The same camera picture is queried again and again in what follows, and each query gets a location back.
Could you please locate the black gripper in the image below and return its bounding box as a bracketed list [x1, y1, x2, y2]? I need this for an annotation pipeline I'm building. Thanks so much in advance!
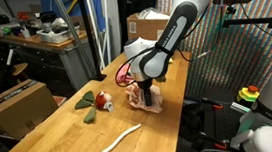
[136, 78, 156, 108]

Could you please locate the red green plush flower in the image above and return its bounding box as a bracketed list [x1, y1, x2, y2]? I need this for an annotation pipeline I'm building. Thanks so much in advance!
[72, 88, 116, 126]

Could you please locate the white pole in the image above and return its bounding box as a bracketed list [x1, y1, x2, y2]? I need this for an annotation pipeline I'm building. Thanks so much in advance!
[100, 0, 115, 65]

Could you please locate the black container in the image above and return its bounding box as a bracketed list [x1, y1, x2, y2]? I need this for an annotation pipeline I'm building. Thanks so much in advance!
[39, 10, 59, 25]

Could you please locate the small green object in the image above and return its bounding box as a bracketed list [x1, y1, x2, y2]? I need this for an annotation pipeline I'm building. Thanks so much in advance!
[2, 26, 13, 37]

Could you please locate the wooden top cabinet counter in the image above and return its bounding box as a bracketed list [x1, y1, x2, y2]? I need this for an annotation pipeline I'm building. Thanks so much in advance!
[0, 13, 96, 104]

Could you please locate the white flexible tube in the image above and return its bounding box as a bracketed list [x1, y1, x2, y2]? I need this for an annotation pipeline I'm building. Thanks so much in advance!
[81, 123, 145, 152]

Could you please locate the clear plastic bag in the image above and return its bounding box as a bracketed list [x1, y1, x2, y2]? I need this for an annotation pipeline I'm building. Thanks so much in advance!
[136, 4, 172, 24]

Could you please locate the yellow red emergency stop button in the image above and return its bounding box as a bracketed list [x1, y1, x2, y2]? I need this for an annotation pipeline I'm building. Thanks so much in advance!
[235, 84, 262, 105]

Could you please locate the wooden stool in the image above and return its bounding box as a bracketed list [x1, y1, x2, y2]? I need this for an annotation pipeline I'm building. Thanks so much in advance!
[7, 61, 31, 86]

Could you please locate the cardboard box with white labels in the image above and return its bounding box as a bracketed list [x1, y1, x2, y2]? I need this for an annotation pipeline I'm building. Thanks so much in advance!
[125, 8, 175, 45]

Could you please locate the white plastic bin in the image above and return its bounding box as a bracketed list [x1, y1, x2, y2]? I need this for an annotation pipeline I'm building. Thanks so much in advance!
[35, 23, 82, 46]

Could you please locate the black vertical stand pole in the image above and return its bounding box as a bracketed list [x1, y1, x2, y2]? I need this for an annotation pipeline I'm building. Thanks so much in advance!
[75, 0, 108, 84]

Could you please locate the cardboard box with black tape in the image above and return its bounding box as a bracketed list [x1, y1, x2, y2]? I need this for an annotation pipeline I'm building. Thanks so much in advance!
[0, 77, 62, 142]

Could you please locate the black orange-handled tool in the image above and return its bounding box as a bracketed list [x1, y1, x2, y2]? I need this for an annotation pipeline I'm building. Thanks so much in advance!
[200, 96, 225, 112]
[198, 129, 228, 152]

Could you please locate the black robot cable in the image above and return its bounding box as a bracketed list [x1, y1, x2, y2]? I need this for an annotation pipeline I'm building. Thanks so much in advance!
[107, 0, 272, 89]

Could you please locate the grey metal tripod pole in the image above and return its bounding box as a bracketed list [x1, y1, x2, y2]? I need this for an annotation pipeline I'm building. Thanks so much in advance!
[50, 0, 96, 82]

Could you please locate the white cup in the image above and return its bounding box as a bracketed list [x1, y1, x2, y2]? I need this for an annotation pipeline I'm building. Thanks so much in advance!
[20, 27, 32, 40]

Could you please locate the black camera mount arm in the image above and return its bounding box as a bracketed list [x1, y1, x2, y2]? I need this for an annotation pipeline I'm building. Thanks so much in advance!
[220, 12, 272, 36]

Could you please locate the pale pink white cloth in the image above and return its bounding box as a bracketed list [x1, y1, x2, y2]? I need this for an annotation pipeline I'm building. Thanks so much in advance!
[124, 81, 166, 117]

